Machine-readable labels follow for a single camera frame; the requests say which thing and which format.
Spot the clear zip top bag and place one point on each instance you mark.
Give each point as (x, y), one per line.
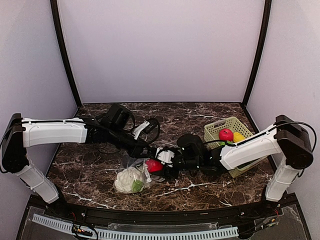
(150, 179)

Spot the white slotted cable duct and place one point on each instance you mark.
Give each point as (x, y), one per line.
(117, 231)

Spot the black right corner frame post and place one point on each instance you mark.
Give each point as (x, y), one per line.
(258, 52)

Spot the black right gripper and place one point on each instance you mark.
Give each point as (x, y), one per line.
(170, 173)

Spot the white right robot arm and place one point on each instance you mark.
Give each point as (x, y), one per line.
(286, 137)

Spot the yellow fake pepper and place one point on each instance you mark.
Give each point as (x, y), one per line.
(238, 137)

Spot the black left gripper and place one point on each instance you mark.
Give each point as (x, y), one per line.
(137, 149)

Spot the red fake apple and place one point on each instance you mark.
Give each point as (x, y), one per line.
(153, 165)

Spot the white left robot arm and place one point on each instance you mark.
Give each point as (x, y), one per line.
(23, 133)

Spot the green fake vegetable in basket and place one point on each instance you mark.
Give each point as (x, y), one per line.
(226, 143)

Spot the black corner frame post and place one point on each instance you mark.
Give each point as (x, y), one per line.
(258, 52)
(63, 52)

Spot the white fake cauliflower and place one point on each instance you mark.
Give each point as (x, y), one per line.
(129, 181)

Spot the red fake fruit in basket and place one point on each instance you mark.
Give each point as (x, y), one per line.
(226, 135)

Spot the black front rail with electronics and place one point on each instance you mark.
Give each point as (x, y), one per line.
(255, 221)

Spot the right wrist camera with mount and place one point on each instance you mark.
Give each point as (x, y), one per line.
(166, 155)

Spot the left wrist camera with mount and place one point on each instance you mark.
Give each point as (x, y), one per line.
(146, 127)

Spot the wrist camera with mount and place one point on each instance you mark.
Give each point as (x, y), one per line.
(146, 127)
(166, 155)

